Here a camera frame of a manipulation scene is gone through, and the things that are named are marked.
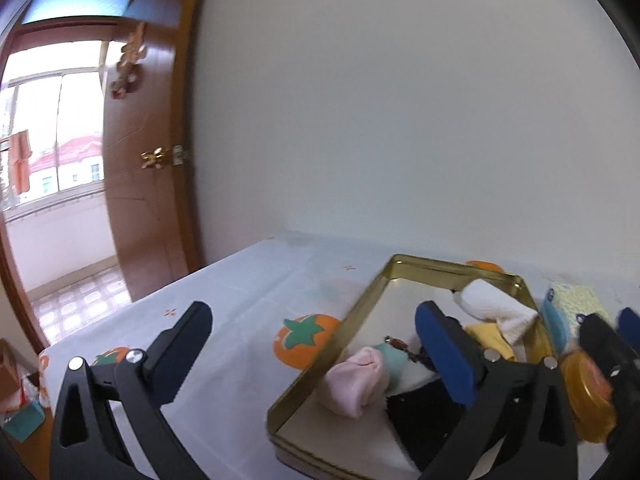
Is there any gold door ornament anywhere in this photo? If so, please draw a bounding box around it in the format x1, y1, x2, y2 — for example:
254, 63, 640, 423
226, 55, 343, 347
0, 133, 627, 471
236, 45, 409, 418
110, 30, 148, 98

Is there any persimmon print tablecloth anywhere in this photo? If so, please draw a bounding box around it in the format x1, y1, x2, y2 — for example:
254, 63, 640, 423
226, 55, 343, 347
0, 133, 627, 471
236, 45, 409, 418
37, 232, 640, 480

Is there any pink cloth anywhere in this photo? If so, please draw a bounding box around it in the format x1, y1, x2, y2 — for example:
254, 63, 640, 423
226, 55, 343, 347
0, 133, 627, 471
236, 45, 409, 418
324, 347, 388, 418

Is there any gold rectangular tin box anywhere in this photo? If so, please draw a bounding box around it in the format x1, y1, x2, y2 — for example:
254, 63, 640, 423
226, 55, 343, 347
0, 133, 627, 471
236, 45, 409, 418
266, 254, 556, 480

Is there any balcony window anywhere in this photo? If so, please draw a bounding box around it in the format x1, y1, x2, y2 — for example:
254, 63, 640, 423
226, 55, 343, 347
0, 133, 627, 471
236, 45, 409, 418
0, 42, 108, 211

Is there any black cloth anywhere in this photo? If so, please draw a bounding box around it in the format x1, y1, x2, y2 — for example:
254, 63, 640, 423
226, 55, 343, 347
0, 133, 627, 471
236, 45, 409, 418
385, 375, 501, 471

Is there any brown wooden door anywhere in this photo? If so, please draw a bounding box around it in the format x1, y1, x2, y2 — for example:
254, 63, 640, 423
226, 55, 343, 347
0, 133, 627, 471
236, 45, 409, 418
102, 0, 208, 303

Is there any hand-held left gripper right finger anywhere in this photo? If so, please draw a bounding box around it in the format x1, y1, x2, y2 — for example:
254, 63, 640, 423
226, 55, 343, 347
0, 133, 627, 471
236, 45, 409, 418
415, 301, 581, 480

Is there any light teal cloth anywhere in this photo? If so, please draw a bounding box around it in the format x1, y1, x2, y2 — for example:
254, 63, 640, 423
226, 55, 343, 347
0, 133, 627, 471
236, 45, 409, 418
372, 342, 408, 391

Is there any round gold container pink lid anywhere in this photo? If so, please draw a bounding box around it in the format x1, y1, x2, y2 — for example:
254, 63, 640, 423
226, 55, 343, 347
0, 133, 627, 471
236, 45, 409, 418
560, 350, 618, 443

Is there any teal packet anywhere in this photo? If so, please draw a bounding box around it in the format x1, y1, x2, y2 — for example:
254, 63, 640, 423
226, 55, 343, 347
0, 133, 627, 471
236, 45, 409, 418
2, 402, 46, 443

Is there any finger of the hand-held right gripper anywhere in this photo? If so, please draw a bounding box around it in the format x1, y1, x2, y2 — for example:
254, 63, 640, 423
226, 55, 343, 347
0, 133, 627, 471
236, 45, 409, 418
617, 307, 640, 356
579, 312, 640, 456

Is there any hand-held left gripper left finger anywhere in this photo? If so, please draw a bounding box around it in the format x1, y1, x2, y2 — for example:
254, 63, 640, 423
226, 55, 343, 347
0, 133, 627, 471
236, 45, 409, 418
49, 301, 215, 480

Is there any yellow patterned tissue pack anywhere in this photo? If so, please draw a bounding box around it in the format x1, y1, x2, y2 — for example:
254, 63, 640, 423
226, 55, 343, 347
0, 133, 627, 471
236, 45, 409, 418
540, 282, 613, 356

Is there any white towel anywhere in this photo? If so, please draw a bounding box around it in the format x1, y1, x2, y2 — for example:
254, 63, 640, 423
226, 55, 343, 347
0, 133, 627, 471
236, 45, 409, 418
452, 279, 540, 346

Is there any yellow cloth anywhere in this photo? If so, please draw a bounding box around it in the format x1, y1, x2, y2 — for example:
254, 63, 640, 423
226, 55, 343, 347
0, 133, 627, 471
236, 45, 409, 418
462, 322, 516, 361

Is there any brass door knob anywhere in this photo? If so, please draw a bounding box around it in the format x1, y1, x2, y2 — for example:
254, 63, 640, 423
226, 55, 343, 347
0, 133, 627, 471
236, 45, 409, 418
140, 145, 186, 170

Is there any orange hanging cloth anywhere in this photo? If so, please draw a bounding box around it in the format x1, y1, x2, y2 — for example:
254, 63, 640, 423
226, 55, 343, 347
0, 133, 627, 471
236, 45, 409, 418
10, 130, 33, 196

